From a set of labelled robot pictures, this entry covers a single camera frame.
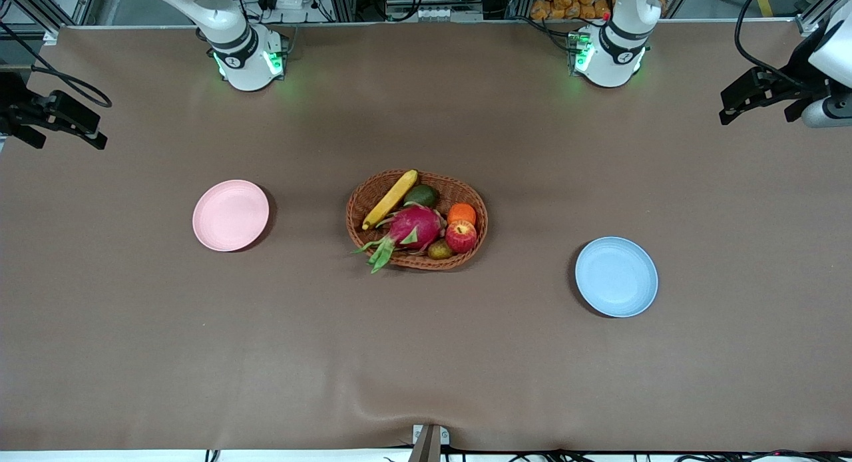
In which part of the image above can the red apple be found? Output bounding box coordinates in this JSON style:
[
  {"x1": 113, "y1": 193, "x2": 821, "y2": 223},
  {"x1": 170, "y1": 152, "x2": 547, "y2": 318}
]
[{"x1": 445, "y1": 220, "x2": 478, "y2": 254}]

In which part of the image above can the bag of orange snacks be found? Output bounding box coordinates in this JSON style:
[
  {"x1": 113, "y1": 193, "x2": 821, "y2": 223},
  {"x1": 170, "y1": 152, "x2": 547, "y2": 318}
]
[{"x1": 531, "y1": 0, "x2": 612, "y2": 21}]

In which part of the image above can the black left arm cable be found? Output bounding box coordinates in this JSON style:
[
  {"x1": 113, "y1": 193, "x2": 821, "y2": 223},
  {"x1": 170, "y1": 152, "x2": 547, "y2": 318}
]
[{"x1": 734, "y1": 0, "x2": 816, "y2": 93}]

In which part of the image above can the green avocado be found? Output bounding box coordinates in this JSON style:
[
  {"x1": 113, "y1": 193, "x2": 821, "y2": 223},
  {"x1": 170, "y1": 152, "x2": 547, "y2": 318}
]
[{"x1": 404, "y1": 184, "x2": 440, "y2": 208}]

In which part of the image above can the light blue round plate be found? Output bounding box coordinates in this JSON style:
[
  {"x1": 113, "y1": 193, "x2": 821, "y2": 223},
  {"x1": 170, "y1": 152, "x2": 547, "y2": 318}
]
[{"x1": 575, "y1": 236, "x2": 659, "y2": 318}]

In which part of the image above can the brown table cloth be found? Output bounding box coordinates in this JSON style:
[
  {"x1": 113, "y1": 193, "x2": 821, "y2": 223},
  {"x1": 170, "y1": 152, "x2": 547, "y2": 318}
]
[{"x1": 0, "y1": 19, "x2": 852, "y2": 453}]

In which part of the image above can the brown wicker basket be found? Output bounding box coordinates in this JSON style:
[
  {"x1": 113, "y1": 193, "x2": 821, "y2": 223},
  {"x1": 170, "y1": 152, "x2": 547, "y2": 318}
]
[{"x1": 345, "y1": 169, "x2": 489, "y2": 271}]

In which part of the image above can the pink round plate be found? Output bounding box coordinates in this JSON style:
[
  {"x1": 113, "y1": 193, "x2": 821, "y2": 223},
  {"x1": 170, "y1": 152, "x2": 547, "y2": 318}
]
[{"x1": 192, "y1": 179, "x2": 270, "y2": 252}]

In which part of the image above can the pink dragon fruit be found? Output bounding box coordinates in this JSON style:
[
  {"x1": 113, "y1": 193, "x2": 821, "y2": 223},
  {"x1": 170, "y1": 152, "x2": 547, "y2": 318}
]
[{"x1": 353, "y1": 202, "x2": 448, "y2": 274}]

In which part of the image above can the yellow banana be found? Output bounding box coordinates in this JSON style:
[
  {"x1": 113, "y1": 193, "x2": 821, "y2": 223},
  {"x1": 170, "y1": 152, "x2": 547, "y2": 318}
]
[{"x1": 361, "y1": 169, "x2": 419, "y2": 231}]

